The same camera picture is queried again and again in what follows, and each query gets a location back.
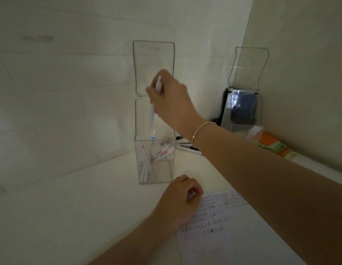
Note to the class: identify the person's right hand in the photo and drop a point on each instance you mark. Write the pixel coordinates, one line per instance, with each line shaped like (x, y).
(176, 104)

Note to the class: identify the person's left hand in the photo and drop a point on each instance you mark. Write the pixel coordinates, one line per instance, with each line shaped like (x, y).
(179, 204)

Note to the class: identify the white pen light blue band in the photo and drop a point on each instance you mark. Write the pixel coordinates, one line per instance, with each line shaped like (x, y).
(153, 137)

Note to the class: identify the pile of assorted pens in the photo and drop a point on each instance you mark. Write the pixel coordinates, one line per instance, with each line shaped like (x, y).
(187, 147)

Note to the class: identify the white pen orange clip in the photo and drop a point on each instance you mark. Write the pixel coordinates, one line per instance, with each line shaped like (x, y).
(166, 151)

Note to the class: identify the clear acrylic box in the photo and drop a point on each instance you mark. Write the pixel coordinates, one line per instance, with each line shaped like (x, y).
(248, 68)
(151, 55)

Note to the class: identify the white paper sheet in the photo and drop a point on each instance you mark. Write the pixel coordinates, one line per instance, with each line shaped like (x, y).
(237, 245)

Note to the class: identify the person's left forearm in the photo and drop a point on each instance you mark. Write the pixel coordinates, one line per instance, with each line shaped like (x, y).
(132, 248)

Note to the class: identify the person's right forearm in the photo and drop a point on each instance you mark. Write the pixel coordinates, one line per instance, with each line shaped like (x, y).
(270, 184)

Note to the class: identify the black bag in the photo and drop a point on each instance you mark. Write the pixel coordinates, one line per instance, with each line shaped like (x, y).
(225, 104)

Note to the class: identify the stack of coloured sticky notes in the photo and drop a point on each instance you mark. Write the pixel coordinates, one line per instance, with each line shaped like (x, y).
(273, 143)

